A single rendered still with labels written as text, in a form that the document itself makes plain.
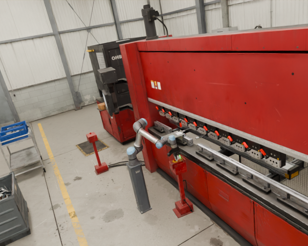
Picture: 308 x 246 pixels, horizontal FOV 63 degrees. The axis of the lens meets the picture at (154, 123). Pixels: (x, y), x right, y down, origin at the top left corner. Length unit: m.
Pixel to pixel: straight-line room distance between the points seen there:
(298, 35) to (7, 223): 3.96
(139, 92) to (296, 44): 2.72
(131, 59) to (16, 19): 6.54
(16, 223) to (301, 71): 3.83
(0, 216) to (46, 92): 6.66
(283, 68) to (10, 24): 9.05
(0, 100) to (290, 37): 9.29
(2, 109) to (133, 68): 6.85
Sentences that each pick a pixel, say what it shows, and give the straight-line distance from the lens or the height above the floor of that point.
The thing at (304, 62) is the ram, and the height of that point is 2.08.
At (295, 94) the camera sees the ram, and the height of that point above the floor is 1.85.
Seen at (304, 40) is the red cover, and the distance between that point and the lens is 1.94.
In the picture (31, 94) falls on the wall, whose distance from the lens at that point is 10.14.
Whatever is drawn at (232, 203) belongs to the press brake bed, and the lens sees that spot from 3.00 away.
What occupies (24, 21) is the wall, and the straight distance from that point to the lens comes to 10.08.
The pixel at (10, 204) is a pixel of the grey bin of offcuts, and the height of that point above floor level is 0.60.
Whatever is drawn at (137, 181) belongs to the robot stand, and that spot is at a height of 0.53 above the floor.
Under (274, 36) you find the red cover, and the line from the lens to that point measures 2.07.
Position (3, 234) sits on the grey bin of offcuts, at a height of 0.22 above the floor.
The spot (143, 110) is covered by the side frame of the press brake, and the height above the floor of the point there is 1.20.
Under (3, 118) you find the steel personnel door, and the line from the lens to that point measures 10.25.
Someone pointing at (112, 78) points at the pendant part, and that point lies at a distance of 4.13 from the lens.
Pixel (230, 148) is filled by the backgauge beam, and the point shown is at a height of 0.93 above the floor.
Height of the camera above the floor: 2.47
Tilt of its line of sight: 21 degrees down
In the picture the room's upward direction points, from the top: 11 degrees counter-clockwise
